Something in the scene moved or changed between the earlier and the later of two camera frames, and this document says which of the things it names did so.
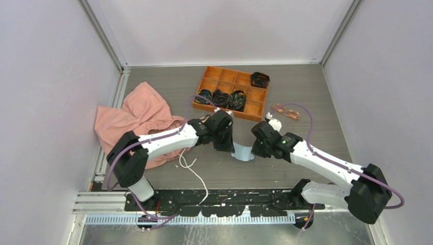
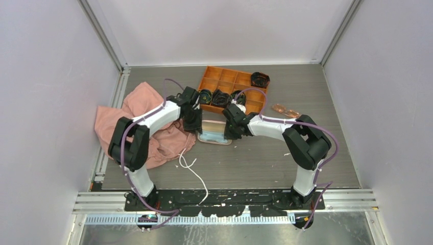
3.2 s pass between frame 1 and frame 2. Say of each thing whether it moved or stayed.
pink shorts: stayed
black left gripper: moved
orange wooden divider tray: stayed
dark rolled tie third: stayed
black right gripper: moved
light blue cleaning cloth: moved
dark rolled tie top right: stayed
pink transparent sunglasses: stayed
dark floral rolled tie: stayed
